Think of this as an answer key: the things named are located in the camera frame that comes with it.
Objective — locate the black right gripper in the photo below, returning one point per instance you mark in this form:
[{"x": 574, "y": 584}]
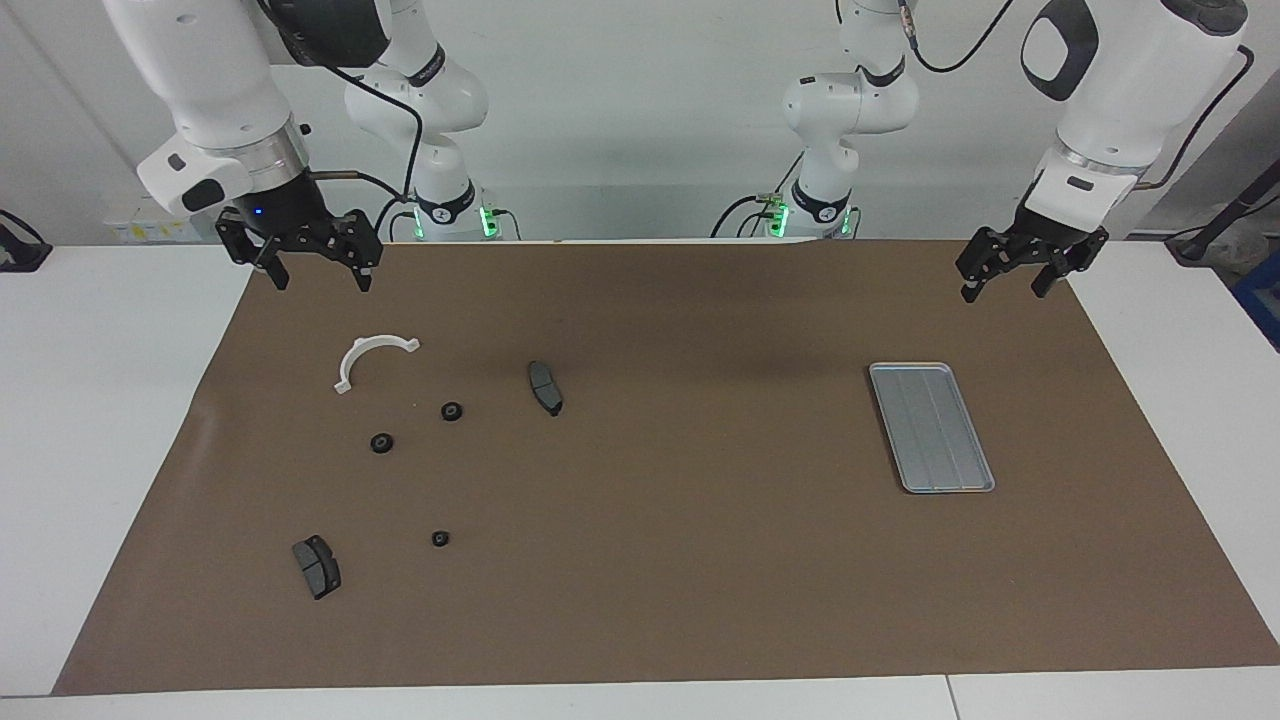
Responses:
[{"x": 285, "y": 215}]

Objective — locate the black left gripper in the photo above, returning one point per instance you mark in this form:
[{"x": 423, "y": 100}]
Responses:
[{"x": 1055, "y": 238}]

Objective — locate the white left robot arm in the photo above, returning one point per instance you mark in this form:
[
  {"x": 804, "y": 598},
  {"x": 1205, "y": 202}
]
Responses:
[{"x": 1120, "y": 100}]

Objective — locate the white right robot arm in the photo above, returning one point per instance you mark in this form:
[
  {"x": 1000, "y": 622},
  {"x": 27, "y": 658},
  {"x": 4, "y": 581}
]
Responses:
[{"x": 210, "y": 80}]

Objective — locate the silver metal tray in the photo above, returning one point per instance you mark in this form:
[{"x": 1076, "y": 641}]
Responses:
[{"x": 930, "y": 430}]

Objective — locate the black stand pole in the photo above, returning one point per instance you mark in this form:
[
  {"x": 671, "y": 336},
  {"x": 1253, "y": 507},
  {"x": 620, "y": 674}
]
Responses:
[{"x": 1225, "y": 222}]

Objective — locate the blue crate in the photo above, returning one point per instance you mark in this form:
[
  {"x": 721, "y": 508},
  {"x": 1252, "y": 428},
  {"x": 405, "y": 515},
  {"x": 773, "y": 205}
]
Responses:
[{"x": 1262, "y": 305}]

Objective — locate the dark grey brake pad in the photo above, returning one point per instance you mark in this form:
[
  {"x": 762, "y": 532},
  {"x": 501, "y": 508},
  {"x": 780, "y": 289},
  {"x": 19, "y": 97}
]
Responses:
[
  {"x": 545, "y": 388},
  {"x": 317, "y": 568}
]

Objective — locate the brown table mat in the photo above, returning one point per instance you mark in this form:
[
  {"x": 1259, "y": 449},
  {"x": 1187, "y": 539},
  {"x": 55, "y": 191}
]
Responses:
[{"x": 700, "y": 550}]

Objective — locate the white curved plastic bracket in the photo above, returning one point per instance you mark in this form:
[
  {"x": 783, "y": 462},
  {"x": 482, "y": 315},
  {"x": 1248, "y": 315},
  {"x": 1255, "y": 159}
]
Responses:
[{"x": 349, "y": 360}]

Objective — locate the white wall socket box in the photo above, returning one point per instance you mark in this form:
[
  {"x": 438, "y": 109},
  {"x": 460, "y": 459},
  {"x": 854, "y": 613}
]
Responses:
[{"x": 150, "y": 230}]

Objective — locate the black clamp mount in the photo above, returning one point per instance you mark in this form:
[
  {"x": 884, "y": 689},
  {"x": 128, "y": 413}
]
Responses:
[{"x": 20, "y": 255}]

